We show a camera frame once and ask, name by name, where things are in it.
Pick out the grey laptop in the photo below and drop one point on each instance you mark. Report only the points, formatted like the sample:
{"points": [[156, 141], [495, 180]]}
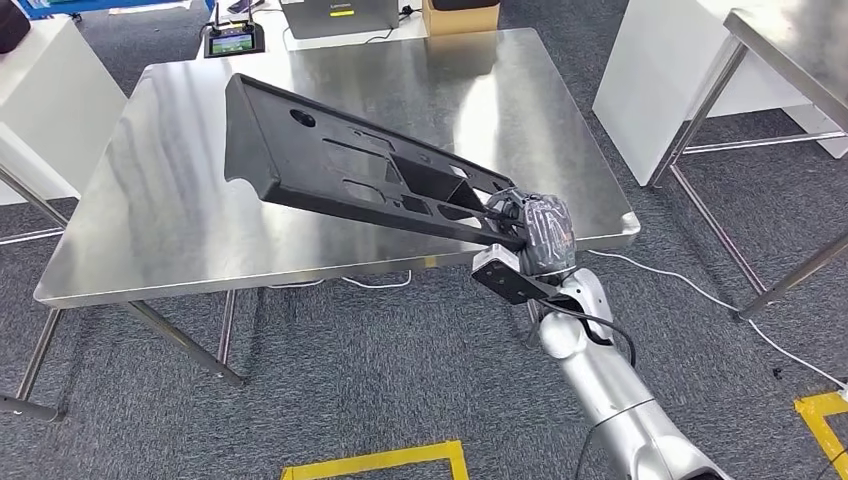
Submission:
{"points": [[338, 23]]}

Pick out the blue low platform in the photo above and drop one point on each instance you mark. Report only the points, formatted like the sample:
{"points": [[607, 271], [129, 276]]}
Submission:
{"points": [[66, 6]]}

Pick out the black item on box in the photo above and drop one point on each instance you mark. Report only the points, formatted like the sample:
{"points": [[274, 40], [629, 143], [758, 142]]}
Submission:
{"points": [[464, 4]]}

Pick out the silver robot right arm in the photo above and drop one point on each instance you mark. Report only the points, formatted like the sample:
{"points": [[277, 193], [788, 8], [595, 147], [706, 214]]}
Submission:
{"points": [[596, 378]]}

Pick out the small dark phone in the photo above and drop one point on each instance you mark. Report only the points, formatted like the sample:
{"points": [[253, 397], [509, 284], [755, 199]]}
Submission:
{"points": [[240, 5]]}

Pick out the long black plastic panel part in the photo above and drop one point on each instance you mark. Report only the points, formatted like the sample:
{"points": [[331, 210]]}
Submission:
{"points": [[298, 152]]}

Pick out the black remote controller with screen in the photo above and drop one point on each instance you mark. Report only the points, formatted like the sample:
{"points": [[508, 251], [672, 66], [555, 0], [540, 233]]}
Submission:
{"points": [[232, 45]]}

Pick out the brown cardboard box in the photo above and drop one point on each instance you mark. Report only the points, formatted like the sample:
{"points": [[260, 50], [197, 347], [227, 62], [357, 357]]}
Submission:
{"points": [[457, 23]]}

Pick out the steel workbench table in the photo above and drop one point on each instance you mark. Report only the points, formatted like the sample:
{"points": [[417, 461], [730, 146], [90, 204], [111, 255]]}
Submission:
{"points": [[166, 199]]}

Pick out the yellow floor tape square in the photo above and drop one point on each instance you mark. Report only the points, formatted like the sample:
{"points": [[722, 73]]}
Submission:
{"points": [[371, 460], [821, 407]]}

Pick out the white cabinet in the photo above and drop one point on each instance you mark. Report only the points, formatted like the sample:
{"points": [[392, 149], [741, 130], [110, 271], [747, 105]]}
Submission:
{"points": [[53, 86], [649, 79]]}

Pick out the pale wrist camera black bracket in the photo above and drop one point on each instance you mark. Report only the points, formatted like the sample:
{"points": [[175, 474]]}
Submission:
{"points": [[507, 278]]}

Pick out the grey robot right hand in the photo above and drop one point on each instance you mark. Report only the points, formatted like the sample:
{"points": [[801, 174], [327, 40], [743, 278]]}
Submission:
{"points": [[546, 238]]}

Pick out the black bag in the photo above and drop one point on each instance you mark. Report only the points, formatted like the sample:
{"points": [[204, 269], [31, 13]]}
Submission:
{"points": [[10, 26]]}

